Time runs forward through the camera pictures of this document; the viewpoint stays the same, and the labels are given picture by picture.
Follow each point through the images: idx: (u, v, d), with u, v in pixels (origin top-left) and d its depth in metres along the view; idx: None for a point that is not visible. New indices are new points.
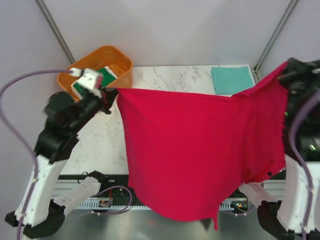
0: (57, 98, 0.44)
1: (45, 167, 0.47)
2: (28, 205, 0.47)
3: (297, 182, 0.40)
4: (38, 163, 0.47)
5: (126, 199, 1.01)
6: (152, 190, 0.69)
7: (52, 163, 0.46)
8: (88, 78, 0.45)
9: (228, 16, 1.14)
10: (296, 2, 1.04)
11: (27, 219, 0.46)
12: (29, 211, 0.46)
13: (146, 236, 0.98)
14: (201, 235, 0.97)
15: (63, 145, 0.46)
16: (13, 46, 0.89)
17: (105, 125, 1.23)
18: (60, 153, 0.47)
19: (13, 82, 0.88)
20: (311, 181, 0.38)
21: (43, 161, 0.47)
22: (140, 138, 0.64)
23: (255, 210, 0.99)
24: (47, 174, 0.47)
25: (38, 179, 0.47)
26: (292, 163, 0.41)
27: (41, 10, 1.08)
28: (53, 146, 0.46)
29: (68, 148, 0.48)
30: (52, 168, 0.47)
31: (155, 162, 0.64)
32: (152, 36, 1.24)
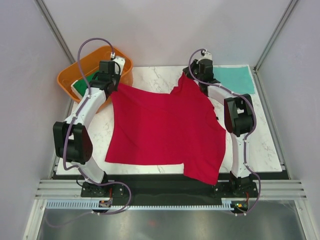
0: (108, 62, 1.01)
1: (96, 91, 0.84)
2: (80, 112, 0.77)
3: (217, 89, 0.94)
4: (91, 89, 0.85)
5: (126, 199, 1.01)
6: (142, 150, 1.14)
7: (102, 88, 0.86)
8: None
9: (229, 16, 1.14)
10: (295, 4, 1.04)
11: (78, 120, 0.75)
12: (80, 116, 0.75)
13: (146, 236, 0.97)
14: (201, 236, 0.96)
15: (107, 86, 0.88)
16: (13, 46, 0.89)
17: (105, 125, 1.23)
18: (105, 91, 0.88)
19: (14, 82, 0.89)
20: (218, 86, 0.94)
21: (94, 89, 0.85)
22: (134, 114, 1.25)
23: (254, 210, 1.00)
24: (97, 96, 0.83)
25: (91, 96, 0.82)
26: (212, 89, 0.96)
27: (41, 10, 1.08)
28: (100, 85, 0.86)
29: (109, 90, 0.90)
30: (99, 94, 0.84)
31: (143, 125, 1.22)
32: (152, 36, 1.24)
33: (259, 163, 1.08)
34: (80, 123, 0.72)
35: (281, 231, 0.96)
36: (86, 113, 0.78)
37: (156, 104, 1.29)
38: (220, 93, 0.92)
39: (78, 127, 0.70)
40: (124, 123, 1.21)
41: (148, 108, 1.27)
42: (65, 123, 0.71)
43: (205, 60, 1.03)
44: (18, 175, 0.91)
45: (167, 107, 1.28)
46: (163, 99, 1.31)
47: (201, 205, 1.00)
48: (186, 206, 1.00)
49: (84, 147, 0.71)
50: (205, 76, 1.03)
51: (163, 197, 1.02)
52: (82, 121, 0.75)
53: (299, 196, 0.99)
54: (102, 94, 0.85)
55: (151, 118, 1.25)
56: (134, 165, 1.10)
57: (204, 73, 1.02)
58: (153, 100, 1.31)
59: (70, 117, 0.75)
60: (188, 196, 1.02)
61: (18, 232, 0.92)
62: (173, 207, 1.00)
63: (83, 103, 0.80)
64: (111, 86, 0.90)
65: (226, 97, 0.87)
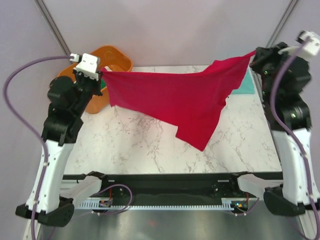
0: (59, 82, 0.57)
1: (55, 150, 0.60)
2: (41, 191, 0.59)
3: (294, 156, 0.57)
4: (48, 147, 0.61)
5: (126, 199, 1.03)
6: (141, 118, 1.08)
7: (62, 143, 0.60)
8: (90, 63, 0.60)
9: (228, 15, 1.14)
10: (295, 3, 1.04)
11: (41, 205, 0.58)
12: (42, 197, 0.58)
13: (146, 235, 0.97)
14: (201, 235, 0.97)
15: (70, 126, 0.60)
16: (14, 46, 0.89)
17: (105, 125, 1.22)
18: (67, 136, 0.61)
19: (14, 81, 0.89)
20: (301, 154, 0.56)
21: (51, 147, 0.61)
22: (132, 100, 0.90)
23: (254, 210, 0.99)
24: (57, 158, 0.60)
25: (50, 162, 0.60)
26: (289, 141, 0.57)
27: (41, 10, 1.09)
28: (58, 132, 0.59)
29: (74, 131, 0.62)
30: (60, 150, 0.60)
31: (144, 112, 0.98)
32: (152, 35, 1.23)
33: (259, 163, 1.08)
34: (44, 212, 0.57)
35: (281, 231, 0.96)
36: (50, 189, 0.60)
37: (158, 90, 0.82)
38: (292, 167, 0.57)
39: (42, 217, 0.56)
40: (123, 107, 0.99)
41: (146, 93, 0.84)
42: (27, 210, 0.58)
43: (300, 61, 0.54)
44: (17, 175, 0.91)
45: (176, 96, 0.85)
46: (170, 87, 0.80)
47: (201, 205, 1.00)
48: (186, 206, 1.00)
49: (60, 223, 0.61)
50: (283, 99, 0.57)
51: (163, 197, 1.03)
52: (46, 205, 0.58)
53: None
54: (65, 147, 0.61)
55: (151, 106, 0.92)
56: (135, 166, 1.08)
57: (289, 90, 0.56)
58: (152, 83, 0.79)
59: (31, 200, 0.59)
60: (188, 196, 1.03)
61: (18, 232, 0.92)
62: (173, 207, 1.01)
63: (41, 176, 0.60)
64: (77, 122, 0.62)
65: (299, 188, 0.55)
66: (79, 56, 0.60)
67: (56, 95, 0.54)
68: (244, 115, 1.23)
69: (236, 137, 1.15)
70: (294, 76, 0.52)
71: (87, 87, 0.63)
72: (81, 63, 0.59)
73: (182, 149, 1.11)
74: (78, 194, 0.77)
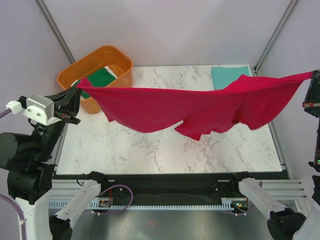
0: (2, 145, 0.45)
1: (28, 207, 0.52)
2: None
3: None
4: (20, 205, 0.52)
5: (126, 199, 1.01)
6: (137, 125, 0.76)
7: (33, 201, 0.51)
8: (36, 114, 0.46)
9: (228, 15, 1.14)
10: (295, 3, 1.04)
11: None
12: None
13: (146, 236, 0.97)
14: (201, 235, 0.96)
15: (37, 181, 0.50)
16: (14, 46, 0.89)
17: (105, 125, 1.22)
18: (36, 191, 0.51)
19: (14, 81, 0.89)
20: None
21: (22, 205, 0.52)
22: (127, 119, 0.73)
23: (254, 209, 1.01)
24: (33, 214, 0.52)
25: (25, 221, 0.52)
26: None
27: (41, 10, 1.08)
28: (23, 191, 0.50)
29: (43, 184, 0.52)
30: (34, 207, 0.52)
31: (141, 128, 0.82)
32: (152, 35, 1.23)
33: (259, 163, 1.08)
34: None
35: None
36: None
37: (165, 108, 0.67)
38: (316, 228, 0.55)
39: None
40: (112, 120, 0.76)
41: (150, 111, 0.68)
42: None
43: None
44: None
45: (179, 109, 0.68)
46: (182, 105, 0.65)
47: (201, 205, 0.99)
48: (185, 206, 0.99)
49: None
50: None
51: (163, 197, 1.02)
52: None
53: (299, 196, 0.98)
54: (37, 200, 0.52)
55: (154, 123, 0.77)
56: (135, 166, 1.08)
57: None
58: (161, 102, 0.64)
59: None
60: (188, 196, 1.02)
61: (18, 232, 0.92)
62: (172, 207, 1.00)
63: (22, 233, 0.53)
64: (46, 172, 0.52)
65: None
66: (20, 101, 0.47)
67: (2, 163, 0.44)
68: None
69: (237, 137, 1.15)
70: None
71: (50, 129, 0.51)
72: (28, 113, 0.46)
73: (182, 149, 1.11)
74: (75, 213, 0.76)
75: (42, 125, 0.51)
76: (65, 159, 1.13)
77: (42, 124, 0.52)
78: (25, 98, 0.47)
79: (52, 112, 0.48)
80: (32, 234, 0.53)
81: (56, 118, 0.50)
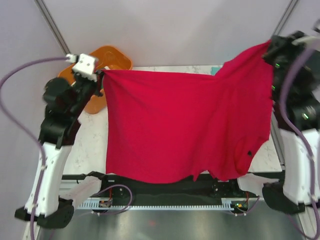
0: (53, 85, 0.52)
1: (52, 153, 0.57)
2: (40, 194, 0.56)
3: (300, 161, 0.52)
4: (46, 150, 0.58)
5: (126, 199, 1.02)
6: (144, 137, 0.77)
7: (59, 146, 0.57)
8: (86, 64, 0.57)
9: (228, 15, 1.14)
10: (295, 4, 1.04)
11: (40, 208, 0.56)
12: (41, 201, 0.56)
13: (145, 236, 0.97)
14: (201, 235, 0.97)
15: (67, 129, 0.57)
16: (14, 46, 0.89)
17: (105, 125, 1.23)
18: (64, 139, 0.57)
19: (14, 81, 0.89)
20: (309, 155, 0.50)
21: (49, 151, 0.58)
22: (139, 126, 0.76)
23: (255, 209, 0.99)
24: (55, 161, 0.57)
25: (47, 167, 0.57)
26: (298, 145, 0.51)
27: (41, 10, 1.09)
28: (56, 134, 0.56)
29: (71, 135, 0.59)
30: (58, 153, 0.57)
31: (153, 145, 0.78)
32: (152, 35, 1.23)
33: (259, 163, 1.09)
34: (42, 215, 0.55)
35: (281, 231, 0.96)
36: (48, 193, 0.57)
37: (169, 104, 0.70)
38: (296, 168, 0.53)
39: (40, 222, 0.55)
40: (124, 132, 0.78)
41: (156, 110, 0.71)
42: (27, 213, 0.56)
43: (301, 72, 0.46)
44: (16, 175, 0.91)
45: (183, 107, 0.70)
46: (185, 97, 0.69)
47: (201, 205, 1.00)
48: (185, 206, 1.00)
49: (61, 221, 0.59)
50: (293, 102, 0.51)
51: (163, 197, 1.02)
52: (45, 209, 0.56)
53: None
54: (64, 150, 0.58)
55: (164, 136, 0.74)
56: None
57: (297, 95, 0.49)
58: (163, 92, 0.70)
59: (30, 203, 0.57)
60: (188, 196, 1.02)
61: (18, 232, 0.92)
62: (173, 207, 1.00)
63: (40, 180, 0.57)
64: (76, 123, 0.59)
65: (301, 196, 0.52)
66: (75, 56, 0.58)
67: (52, 98, 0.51)
68: None
69: None
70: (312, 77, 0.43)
71: (85, 89, 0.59)
72: (78, 64, 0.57)
73: None
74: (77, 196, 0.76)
75: (80, 84, 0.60)
76: None
77: (79, 84, 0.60)
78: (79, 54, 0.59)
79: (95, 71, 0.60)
80: (49, 183, 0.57)
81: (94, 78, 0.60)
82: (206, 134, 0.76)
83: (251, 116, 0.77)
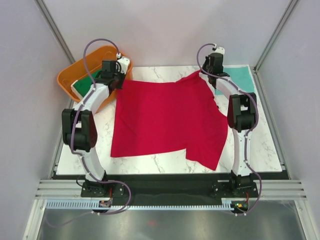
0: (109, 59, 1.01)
1: (101, 87, 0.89)
2: (87, 101, 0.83)
3: (224, 83, 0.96)
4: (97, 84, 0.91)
5: (126, 199, 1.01)
6: (144, 117, 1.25)
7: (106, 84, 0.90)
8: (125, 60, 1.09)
9: (228, 16, 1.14)
10: (295, 3, 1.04)
11: (85, 107, 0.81)
12: (87, 105, 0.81)
13: (146, 236, 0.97)
14: (201, 235, 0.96)
15: (110, 83, 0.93)
16: (14, 46, 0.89)
17: (105, 125, 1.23)
18: (108, 88, 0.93)
19: (14, 82, 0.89)
20: (226, 80, 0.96)
21: (99, 84, 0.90)
22: (142, 111, 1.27)
23: (254, 210, 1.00)
24: (102, 90, 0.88)
25: (96, 89, 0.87)
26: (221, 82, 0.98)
27: (41, 11, 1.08)
28: (104, 81, 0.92)
29: (112, 87, 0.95)
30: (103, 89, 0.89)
31: (151, 121, 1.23)
32: (152, 35, 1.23)
33: (259, 164, 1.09)
34: (87, 110, 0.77)
35: (282, 231, 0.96)
36: (93, 103, 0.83)
37: (159, 97, 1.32)
38: (227, 88, 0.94)
39: (85, 112, 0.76)
40: (132, 117, 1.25)
41: (152, 100, 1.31)
42: (73, 111, 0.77)
43: (215, 53, 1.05)
44: (18, 176, 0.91)
45: (167, 98, 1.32)
46: (166, 94, 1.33)
47: (201, 205, 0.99)
48: (186, 206, 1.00)
49: (90, 134, 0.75)
50: (214, 69, 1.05)
51: (163, 197, 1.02)
52: (89, 108, 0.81)
53: (299, 196, 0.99)
54: (106, 89, 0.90)
55: (157, 114, 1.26)
56: (134, 166, 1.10)
57: (214, 65, 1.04)
58: (156, 91, 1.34)
59: (77, 105, 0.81)
60: (188, 196, 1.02)
61: (18, 232, 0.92)
62: (173, 207, 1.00)
63: (88, 95, 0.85)
64: (113, 82, 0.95)
65: (232, 93, 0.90)
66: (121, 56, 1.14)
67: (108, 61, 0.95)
68: None
69: None
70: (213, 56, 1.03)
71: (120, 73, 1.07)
72: (123, 60, 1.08)
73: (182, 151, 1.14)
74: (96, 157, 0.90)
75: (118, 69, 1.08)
76: (65, 159, 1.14)
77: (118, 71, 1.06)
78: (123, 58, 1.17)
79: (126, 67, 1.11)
80: (95, 98, 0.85)
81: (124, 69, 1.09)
82: (182, 116, 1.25)
83: (210, 104, 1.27)
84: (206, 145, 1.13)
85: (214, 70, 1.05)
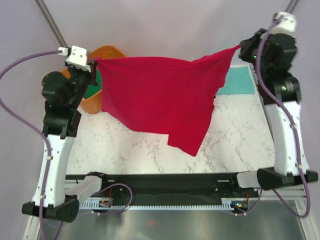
0: (50, 79, 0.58)
1: (57, 144, 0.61)
2: (47, 185, 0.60)
3: (284, 128, 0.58)
4: (50, 140, 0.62)
5: (126, 199, 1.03)
6: (138, 104, 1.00)
7: (64, 135, 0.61)
8: (80, 55, 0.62)
9: (228, 15, 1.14)
10: (295, 4, 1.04)
11: (48, 199, 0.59)
12: (48, 193, 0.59)
13: (146, 236, 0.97)
14: (201, 235, 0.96)
15: (70, 120, 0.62)
16: (14, 46, 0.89)
17: (105, 125, 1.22)
18: (69, 129, 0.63)
19: (14, 81, 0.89)
20: (292, 125, 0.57)
21: (54, 141, 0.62)
22: (134, 98, 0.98)
23: (254, 209, 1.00)
24: (60, 151, 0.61)
25: (54, 156, 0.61)
26: (278, 115, 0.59)
27: (41, 10, 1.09)
28: (59, 125, 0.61)
29: (75, 123, 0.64)
30: (63, 142, 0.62)
31: (145, 108, 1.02)
32: (151, 35, 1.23)
33: (259, 164, 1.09)
34: (51, 206, 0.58)
35: (281, 231, 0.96)
36: (55, 183, 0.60)
37: (156, 85, 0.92)
38: (285, 147, 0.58)
39: (50, 211, 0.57)
40: (123, 102, 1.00)
41: (147, 88, 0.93)
42: (34, 206, 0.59)
43: (283, 41, 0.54)
44: (17, 176, 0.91)
45: (167, 88, 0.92)
46: (166, 80, 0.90)
47: (201, 205, 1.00)
48: (186, 206, 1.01)
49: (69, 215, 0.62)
50: (273, 73, 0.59)
51: (164, 197, 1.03)
52: (53, 200, 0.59)
53: (299, 196, 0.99)
54: (68, 139, 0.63)
55: (153, 99, 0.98)
56: (135, 166, 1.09)
57: (274, 68, 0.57)
58: (153, 74, 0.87)
59: (37, 197, 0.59)
60: (188, 196, 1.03)
61: (18, 232, 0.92)
62: (173, 207, 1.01)
63: (46, 172, 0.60)
64: (75, 119, 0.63)
65: (288, 167, 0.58)
66: (67, 48, 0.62)
67: (50, 93, 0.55)
68: (244, 115, 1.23)
69: (236, 137, 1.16)
70: (281, 48, 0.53)
71: (80, 80, 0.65)
72: (72, 57, 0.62)
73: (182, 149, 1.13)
74: (81, 191, 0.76)
75: (75, 76, 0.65)
76: None
77: (74, 76, 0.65)
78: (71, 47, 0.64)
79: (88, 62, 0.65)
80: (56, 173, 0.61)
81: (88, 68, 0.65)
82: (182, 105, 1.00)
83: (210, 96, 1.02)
84: (190, 131, 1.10)
85: (271, 76, 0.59)
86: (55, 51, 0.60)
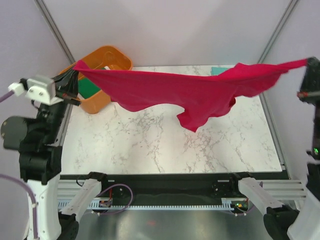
0: (10, 128, 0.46)
1: (41, 189, 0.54)
2: (38, 227, 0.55)
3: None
4: (32, 185, 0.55)
5: (126, 199, 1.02)
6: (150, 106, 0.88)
7: (45, 181, 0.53)
8: (38, 92, 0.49)
9: (228, 15, 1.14)
10: (295, 4, 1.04)
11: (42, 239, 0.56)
12: (42, 233, 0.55)
13: (146, 236, 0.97)
14: (201, 235, 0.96)
15: (49, 161, 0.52)
16: (14, 46, 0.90)
17: (105, 125, 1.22)
18: (50, 171, 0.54)
19: (14, 81, 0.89)
20: None
21: (36, 185, 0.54)
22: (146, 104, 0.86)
23: (254, 209, 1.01)
24: (45, 196, 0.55)
25: (39, 202, 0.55)
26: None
27: (41, 11, 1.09)
28: (37, 171, 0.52)
29: (56, 162, 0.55)
30: (47, 186, 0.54)
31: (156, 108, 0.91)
32: (151, 35, 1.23)
33: (259, 164, 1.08)
34: None
35: None
36: (47, 225, 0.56)
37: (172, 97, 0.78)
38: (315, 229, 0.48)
39: None
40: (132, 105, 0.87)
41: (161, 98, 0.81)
42: None
43: None
44: None
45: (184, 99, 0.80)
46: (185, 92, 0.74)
47: (200, 205, 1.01)
48: (186, 206, 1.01)
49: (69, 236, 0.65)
50: None
51: (164, 197, 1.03)
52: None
53: (299, 196, 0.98)
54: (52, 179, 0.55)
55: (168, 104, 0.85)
56: (134, 166, 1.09)
57: None
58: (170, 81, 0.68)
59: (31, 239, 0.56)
60: (188, 196, 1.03)
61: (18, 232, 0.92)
62: (173, 207, 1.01)
63: (34, 219, 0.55)
64: (55, 159, 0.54)
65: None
66: (22, 83, 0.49)
67: (15, 147, 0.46)
68: (244, 115, 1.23)
69: (236, 138, 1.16)
70: None
71: (53, 111, 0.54)
72: (30, 95, 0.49)
73: (182, 149, 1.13)
74: (80, 207, 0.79)
75: (45, 108, 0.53)
76: (64, 159, 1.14)
77: (45, 107, 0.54)
78: (26, 80, 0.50)
79: (54, 92, 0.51)
80: (45, 214, 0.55)
81: (58, 98, 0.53)
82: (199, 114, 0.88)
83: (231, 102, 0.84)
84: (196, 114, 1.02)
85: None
86: (6, 95, 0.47)
